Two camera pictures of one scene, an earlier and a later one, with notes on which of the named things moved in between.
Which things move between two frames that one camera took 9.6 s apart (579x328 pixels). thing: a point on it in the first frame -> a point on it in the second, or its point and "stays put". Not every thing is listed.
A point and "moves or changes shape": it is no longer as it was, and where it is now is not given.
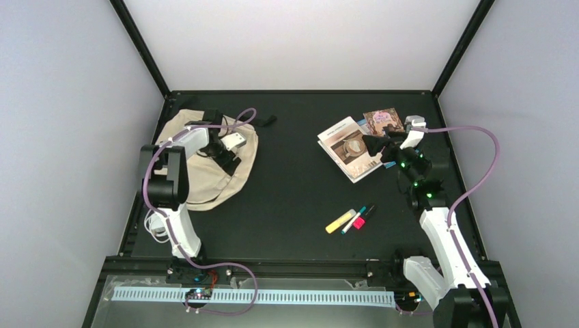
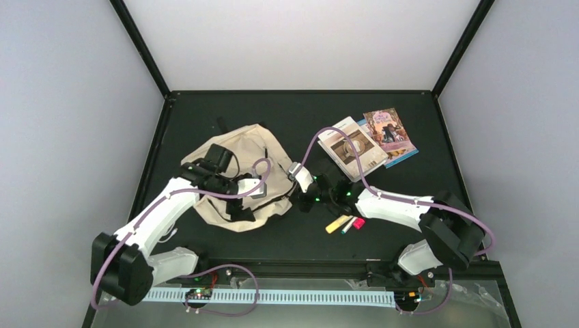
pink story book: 376,120 stays put
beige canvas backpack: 207,184 moves or changes shape
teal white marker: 352,221 stays put
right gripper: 379,141 -> 304,206
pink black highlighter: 359,221 stays put
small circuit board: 199,294 stays put
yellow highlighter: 339,221 stays put
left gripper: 228,167 -> 236,212
